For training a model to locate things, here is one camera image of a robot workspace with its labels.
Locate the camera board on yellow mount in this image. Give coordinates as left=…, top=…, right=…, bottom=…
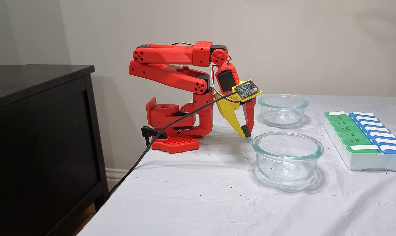
left=231, top=79, right=262, bottom=101

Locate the black wooden cabinet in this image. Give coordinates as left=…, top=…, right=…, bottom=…
left=0, top=65, right=110, bottom=236

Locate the black camera cable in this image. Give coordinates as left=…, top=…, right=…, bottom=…
left=108, top=87, right=256, bottom=197

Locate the black table clamp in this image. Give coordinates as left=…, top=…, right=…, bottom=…
left=141, top=126, right=168, bottom=151

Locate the clear glass bowl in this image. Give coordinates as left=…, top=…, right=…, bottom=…
left=258, top=94, right=309, bottom=128
left=251, top=131, right=324, bottom=186

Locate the weekly pill organizer box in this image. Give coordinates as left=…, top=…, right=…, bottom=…
left=323, top=111, right=396, bottom=172

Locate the white tablecloth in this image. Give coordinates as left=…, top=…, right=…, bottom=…
left=76, top=92, right=396, bottom=236

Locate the white baseboard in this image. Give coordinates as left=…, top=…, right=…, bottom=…
left=105, top=168, right=135, bottom=192

